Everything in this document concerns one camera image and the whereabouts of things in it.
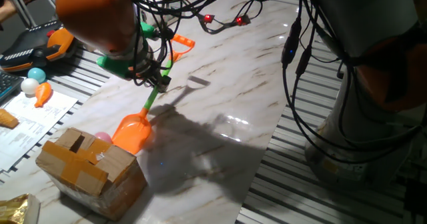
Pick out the person forearm dark sleeve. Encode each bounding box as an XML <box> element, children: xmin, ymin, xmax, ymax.
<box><xmin>0</xmin><ymin>0</ymin><xmax>23</xmax><ymax>23</ymax></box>

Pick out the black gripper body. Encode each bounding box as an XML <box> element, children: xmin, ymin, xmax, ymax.
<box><xmin>133</xmin><ymin>50</ymin><xmax>163</xmax><ymax>82</ymax></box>

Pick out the large white plastic ball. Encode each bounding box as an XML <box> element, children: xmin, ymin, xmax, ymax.
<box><xmin>20</xmin><ymin>77</ymin><xmax>40</xmax><ymax>95</ymax></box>

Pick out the grey metal tripod leg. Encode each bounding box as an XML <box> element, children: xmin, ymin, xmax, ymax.
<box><xmin>3</xmin><ymin>0</ymin><xmax>37</xmax><ymax>28</ymax></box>

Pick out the brown toy ice cream cone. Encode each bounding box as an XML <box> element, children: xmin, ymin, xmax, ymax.
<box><xmin>0</xmin><ymin>108</ymin><xmax>20</xmax><ymax>129</ymax></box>

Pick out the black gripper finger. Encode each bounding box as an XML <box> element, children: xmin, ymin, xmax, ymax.
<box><xmin>156</xmin><ymin>73</ymin><xmax>173</xmax><ymax>93</ymax></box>
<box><xmin>146</xmin><ymin>77</ymin><xmax>165</xmax><ymax>93</ymax></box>

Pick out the pink plastic ball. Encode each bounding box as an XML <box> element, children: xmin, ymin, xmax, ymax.
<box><xmin>95</xmin><ymin>131</ymin><xmax>113</xmax><ymax>144</ymax></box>

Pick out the orange toy carrot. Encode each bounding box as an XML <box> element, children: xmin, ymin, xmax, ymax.
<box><xmin>34</xmin><ymin>81</ymin><xmax>53</xmax><ymax>109</ymax></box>

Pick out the black cable blue light adapter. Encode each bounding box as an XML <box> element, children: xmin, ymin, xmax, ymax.
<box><xmin>281</xmin><ymin>0</ymin><xmax>421</xmax><ymax>165</ymax></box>

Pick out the printed white paper sheet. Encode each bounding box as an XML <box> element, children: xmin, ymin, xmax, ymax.
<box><xmin>0</xmin><ymin>90</ymin><xmax>79</xmax><ymax>173</ymax></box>

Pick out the marble pattern table sheet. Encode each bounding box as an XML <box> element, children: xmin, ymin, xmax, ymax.
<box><xmin>0</xmin><ymin>0</ymin><xmax>320</xmax><ymax>224</ymax></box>

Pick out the orange black power tool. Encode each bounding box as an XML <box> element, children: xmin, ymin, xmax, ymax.
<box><xmin>0</xmin><ymin>19</ymin><xmax>76</xmax><ymax>73</ymax></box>

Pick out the cardboard box with orange tape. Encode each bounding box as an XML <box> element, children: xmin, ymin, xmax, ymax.
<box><xmin>35</xmin><ymin>127</ymin><xmax>147</xmax><ymax>221</ymax></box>

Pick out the gold foil package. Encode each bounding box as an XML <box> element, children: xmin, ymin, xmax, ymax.
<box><xmin>0</xmin><ymin>193</ymin><xmax>41</xmax><ymax>224</ymax></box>

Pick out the black gripper cable bundle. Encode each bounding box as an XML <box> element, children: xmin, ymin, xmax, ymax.
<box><xmin>113</xmin><ymin>0</ymin><xmax>280</xmax><ymax>89</ymax></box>

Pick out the teal plastic ball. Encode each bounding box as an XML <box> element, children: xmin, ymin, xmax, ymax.
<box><xmin>27</xmin><ymin>67</ymin><xmax>47</xmax><ymax>84</ymax></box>

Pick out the orange toy shovel green handle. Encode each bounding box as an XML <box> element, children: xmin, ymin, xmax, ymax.
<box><xmin>111</xmin><ymin>33</ymin><xmax>196</xmax><ymax>155</ymax></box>

